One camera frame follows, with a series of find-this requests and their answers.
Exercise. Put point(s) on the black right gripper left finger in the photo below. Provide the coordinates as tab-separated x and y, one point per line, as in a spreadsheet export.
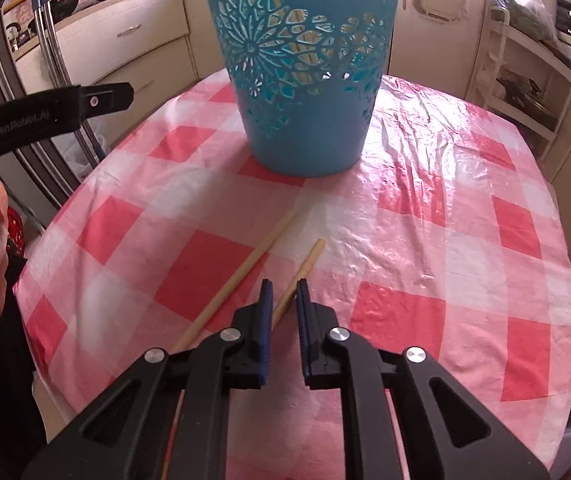
166	416

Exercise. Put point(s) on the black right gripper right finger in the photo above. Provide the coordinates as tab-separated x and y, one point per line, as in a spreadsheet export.
403	414

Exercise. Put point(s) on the white plastic bag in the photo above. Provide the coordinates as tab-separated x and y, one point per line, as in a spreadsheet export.
72	152

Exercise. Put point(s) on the red patterned bag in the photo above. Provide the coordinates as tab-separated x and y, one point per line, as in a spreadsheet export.
16	236

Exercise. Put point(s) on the pink checkered tablecloth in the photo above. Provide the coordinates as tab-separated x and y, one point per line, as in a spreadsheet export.
315	234

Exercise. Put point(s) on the long bamboo chopstick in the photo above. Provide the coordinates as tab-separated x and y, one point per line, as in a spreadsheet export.
304	269

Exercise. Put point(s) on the teal perforated plastic basket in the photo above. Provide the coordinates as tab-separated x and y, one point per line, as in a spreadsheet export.
306	74

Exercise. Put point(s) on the white storage rack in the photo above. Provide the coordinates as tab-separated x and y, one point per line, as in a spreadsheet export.
521	80

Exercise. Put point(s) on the chrome refrigerator handle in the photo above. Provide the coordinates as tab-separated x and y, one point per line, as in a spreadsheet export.
49	44

